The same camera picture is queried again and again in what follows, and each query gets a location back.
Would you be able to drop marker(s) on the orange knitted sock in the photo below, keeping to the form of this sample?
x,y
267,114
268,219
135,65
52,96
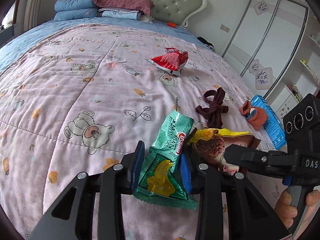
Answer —
x,y
255,116

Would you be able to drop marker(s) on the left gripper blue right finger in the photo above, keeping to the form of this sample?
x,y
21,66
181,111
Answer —
x,y
230,207

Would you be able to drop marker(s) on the white wall shelf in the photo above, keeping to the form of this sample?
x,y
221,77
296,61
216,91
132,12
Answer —
x,y
309,71

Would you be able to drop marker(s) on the white sliding wardrobe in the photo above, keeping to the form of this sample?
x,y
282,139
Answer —
x,y
265,41

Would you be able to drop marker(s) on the green snack wrapper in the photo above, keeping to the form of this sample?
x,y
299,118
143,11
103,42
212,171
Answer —
x,y
160,181

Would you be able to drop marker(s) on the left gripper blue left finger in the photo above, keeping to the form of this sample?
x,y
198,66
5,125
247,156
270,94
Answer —
x,y
71,215

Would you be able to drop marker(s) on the blue nasal spray box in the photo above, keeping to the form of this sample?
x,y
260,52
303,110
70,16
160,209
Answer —
x,y
273,125

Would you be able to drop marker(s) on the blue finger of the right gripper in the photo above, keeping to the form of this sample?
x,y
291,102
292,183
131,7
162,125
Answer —
x,y
254,160

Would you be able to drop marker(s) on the pink printed quilt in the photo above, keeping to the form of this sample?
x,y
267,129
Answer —
x,y
79,96

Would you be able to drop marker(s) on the dark maroon sock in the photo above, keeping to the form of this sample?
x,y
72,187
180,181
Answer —
x,y
212,113

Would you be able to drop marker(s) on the black white clothes pile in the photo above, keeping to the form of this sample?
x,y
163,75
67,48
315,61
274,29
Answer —
x,y
206,43

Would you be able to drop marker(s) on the folded light blue blanket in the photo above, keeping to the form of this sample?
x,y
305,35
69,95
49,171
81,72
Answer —
x,y
120,13

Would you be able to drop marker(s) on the beige curtain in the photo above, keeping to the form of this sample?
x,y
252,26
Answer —
x,y
31,16

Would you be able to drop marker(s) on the small orange object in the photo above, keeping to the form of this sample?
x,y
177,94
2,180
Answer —
x,y
172,25

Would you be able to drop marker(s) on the white low cabinet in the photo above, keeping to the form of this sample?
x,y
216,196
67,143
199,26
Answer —
x,y
282,102

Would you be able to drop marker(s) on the right pink pillow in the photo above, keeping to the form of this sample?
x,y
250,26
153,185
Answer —
x,y
141,5

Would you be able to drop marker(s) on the folded blue duvet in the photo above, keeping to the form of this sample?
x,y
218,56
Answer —
x,y
74,10

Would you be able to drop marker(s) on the brown yellow snack wrapper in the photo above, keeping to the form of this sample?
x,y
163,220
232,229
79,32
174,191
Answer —
x,y
211,143

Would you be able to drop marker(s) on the person right hand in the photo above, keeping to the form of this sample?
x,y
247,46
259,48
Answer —
x,y
287,213

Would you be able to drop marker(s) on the red snack bag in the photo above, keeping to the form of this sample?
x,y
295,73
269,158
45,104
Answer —
x,y
172,62

